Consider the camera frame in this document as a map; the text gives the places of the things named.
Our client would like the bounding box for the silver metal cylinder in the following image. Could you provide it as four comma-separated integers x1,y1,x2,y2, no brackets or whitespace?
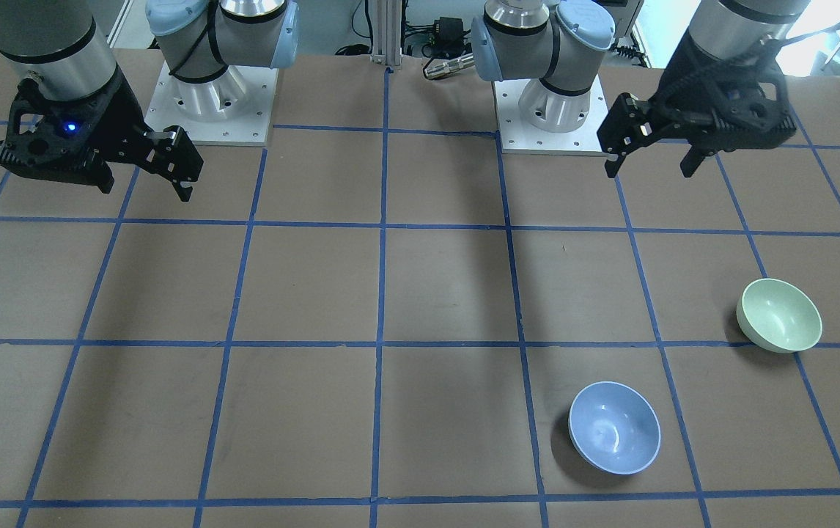
422,53,476,81

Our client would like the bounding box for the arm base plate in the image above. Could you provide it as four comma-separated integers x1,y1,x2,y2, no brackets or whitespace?
493,76,608,157
145,63,281,147

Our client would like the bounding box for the blue bowl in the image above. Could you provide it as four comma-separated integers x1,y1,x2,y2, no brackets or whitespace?
567,381,662,477

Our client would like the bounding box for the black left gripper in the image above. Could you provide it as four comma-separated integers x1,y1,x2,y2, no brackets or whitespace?
597,37,797,178

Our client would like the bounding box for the aluminium frame post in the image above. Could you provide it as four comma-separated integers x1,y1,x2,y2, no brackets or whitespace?
364,1,405,73

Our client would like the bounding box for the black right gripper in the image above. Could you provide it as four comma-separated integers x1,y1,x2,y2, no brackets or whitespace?
0,67,205,202

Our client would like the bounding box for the green bowl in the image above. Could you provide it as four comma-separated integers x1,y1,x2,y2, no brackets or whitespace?
735,278,823,353

